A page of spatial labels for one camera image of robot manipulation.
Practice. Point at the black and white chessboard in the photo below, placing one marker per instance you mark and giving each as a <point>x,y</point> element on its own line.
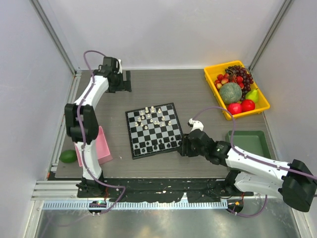
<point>153,130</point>

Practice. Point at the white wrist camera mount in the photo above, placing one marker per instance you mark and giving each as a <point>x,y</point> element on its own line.
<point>195,124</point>

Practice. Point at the yellow fruit tray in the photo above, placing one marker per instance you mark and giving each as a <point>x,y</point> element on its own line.
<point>211,72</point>

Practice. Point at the green empty tray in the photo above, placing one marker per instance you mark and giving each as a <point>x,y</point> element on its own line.
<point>253,141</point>

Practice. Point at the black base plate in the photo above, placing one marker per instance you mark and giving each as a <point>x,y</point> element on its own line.
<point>161,190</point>

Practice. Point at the purple grape bunch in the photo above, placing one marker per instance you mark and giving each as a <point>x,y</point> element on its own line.
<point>239,75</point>

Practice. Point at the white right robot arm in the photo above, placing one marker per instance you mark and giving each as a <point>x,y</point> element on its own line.
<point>291,182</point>

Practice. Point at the aluminium frame rail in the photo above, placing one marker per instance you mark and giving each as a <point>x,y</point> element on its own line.
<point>49,20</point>

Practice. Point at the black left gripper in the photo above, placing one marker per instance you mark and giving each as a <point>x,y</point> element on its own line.
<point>125,85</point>

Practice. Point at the pink open box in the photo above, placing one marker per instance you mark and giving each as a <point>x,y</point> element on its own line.
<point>103,151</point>

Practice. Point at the green pear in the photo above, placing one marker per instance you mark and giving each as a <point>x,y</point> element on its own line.
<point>253,95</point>

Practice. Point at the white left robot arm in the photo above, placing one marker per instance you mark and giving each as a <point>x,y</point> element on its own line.
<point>81,122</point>

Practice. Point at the green melon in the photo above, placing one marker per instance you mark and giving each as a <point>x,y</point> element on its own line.
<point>230,93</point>

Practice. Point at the red apple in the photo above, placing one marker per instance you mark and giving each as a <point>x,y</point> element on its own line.
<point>248,105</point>
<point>234,108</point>

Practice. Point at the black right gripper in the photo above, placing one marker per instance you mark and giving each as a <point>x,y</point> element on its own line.
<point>184,149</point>

